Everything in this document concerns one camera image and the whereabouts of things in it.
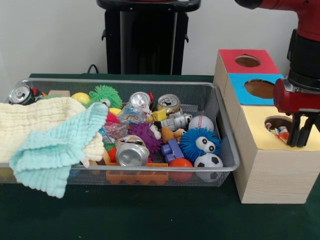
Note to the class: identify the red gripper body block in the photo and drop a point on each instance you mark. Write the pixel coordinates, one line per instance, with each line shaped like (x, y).
(295, 102)

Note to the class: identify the crushed silver can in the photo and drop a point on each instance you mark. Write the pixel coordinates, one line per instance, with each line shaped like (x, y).
(131, 155)

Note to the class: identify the mint waffle cloth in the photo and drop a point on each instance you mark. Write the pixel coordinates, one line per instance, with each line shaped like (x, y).
(50, 150)

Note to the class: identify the blue spiky toy with eyes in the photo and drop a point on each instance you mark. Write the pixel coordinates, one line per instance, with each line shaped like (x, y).
(190, 143)

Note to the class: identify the dark green table cloth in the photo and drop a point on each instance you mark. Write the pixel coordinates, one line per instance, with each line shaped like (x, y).
(150, 215)

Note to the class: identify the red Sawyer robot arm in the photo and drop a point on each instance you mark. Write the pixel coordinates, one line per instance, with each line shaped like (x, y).
(307, 50)

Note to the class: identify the small baseball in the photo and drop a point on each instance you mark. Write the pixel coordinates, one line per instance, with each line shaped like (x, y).
(201, 123)

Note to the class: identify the small soccer ball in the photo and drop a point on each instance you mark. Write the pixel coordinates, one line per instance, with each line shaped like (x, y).
(208, 160)

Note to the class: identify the clear mesh bin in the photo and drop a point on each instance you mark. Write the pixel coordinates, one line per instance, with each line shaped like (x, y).
(87, 178)

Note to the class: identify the green spiky ball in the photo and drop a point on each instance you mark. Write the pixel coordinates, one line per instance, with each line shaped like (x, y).
(105, 93)

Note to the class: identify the red white patterned cloth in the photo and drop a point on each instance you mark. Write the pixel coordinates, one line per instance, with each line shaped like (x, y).
(281, 132)

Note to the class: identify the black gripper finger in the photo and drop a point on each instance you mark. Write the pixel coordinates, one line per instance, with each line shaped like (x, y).
(293, 130)
(303, 135)

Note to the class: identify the wooden box with three holes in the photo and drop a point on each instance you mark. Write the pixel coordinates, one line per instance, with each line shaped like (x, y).
(275, 170)

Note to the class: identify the orange ball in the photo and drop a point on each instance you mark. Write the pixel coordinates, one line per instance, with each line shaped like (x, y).
(180, 163)

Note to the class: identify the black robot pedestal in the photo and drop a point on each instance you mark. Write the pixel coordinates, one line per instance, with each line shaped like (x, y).
(140, 50)

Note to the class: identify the cream waffle cloth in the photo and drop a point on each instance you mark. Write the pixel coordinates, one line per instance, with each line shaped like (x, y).
(20, 120)

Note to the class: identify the purple spiky ball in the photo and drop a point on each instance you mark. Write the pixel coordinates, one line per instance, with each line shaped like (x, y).
(142, 135)

